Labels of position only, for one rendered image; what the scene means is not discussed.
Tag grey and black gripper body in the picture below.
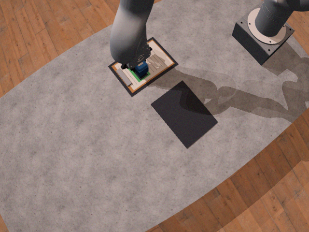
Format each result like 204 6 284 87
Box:
127 42 151 69

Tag blue self-inking stamp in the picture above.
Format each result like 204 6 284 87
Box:
134 61 149 80

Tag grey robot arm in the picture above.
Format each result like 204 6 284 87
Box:
110 0 309 64

